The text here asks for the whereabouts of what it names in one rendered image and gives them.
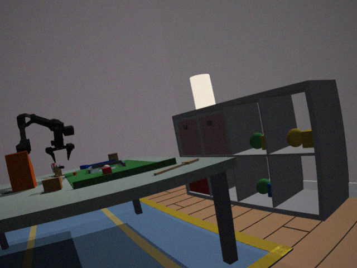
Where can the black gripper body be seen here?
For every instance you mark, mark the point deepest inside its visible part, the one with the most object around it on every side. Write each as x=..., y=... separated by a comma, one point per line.
x=59, y=145

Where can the green putting mat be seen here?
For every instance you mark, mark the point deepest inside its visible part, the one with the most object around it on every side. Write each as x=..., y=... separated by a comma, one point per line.
x=84, y=174

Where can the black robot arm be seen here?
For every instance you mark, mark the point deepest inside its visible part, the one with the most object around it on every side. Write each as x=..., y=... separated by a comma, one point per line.
x=53, y=124

